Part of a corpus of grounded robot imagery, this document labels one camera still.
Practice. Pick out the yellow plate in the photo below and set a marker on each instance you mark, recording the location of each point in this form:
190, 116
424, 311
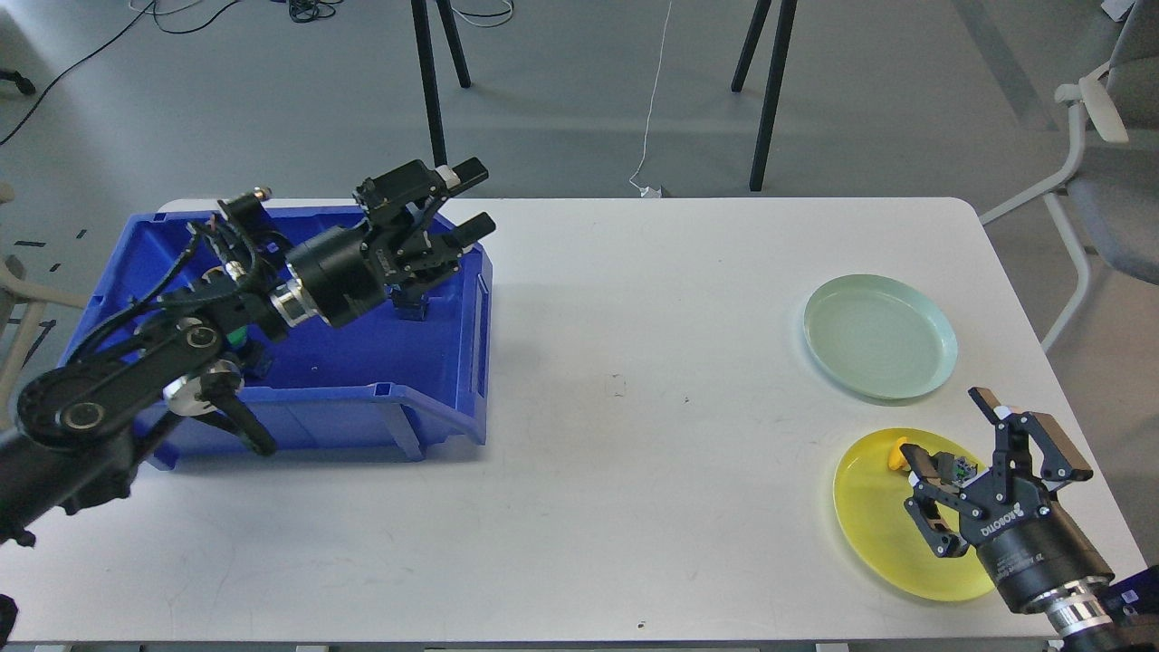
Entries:
869, 501

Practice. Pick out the yellow push button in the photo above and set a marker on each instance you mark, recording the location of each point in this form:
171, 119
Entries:
957, 471
219, 271

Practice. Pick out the right black tripod legs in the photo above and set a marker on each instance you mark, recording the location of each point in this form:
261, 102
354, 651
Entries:
786, 17

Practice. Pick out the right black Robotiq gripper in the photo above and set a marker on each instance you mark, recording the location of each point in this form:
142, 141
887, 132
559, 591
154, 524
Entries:
1032, 550

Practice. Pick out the left black tripod legs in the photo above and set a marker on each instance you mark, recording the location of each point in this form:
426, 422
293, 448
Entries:
420, 17

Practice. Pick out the black tripod legs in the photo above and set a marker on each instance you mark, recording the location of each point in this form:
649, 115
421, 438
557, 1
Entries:
420, 17
786, 17

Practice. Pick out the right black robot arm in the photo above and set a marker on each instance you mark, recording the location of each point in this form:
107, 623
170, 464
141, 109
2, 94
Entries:
1083, 622

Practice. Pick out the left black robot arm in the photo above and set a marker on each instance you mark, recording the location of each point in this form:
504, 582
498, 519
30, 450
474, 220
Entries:
82, 430

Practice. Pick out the grey office chair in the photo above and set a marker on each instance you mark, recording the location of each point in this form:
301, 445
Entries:
1111, 167

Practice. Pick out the blue plastic bin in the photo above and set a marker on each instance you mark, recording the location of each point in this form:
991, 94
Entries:
379, 382

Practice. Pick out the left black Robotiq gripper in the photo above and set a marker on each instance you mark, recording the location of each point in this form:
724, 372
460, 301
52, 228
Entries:
346, 271

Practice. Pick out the pale green plate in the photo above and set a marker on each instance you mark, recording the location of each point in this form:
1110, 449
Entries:
879, 337

